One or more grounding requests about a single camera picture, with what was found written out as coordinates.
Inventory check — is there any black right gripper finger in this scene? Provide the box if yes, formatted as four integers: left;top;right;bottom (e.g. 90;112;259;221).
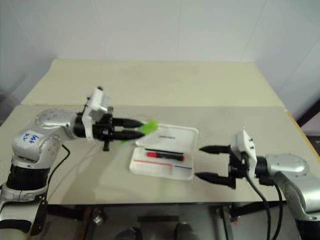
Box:
199;144;232;155
194;171;230;187

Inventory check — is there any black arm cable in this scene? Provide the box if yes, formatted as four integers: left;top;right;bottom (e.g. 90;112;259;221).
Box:
259;177;284;240
245;172;274;240
46;144;72;201

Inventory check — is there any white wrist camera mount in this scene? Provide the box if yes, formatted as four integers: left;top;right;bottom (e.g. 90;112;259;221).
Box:
229;129;258;179
82;86;112;140

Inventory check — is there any green translucent plastic ruler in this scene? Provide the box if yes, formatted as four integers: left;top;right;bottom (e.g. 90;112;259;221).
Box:
119;119;160;147

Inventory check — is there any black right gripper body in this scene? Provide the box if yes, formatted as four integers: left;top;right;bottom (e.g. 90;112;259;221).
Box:
226;151;249;190

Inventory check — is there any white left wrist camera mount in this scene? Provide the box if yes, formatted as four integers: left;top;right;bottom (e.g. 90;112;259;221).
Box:
82;86;112;140

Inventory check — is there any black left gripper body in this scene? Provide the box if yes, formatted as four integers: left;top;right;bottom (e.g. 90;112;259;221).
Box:
91;111;117;153

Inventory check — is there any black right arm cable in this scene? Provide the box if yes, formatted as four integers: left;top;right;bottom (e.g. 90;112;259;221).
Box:
259;177;284;240
245;172;274;240

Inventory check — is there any black metal table frame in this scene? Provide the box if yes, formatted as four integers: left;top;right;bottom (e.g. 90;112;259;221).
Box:
44;199;288;240

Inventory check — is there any dark rounded shape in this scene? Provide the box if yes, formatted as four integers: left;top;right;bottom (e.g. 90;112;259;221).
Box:
174;221;199;240

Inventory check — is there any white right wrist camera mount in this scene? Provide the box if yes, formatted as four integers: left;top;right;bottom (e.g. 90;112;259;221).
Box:
229;129;258;179

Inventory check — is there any red and black marker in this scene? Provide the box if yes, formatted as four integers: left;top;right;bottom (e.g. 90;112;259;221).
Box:
145;150;187;162

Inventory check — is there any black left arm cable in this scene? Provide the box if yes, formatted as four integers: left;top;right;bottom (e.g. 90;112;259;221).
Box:
46;144;72;201

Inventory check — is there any white plastic pencil case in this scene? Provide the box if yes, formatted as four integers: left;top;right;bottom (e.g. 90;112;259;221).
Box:
129;122;200;182

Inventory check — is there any black slanted metal bar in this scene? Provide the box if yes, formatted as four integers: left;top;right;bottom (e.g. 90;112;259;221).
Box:
291;96;320;130

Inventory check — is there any silver caster wheel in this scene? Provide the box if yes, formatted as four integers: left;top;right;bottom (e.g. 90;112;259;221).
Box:
91;214;105;226

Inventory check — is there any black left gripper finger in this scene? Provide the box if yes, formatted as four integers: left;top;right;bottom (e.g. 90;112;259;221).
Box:
112;117;142;128
113;129;146;141

